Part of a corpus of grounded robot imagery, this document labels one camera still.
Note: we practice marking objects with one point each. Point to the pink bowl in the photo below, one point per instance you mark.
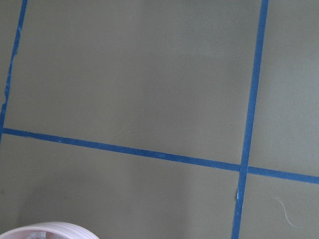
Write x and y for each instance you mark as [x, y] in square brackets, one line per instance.
[49, 230]

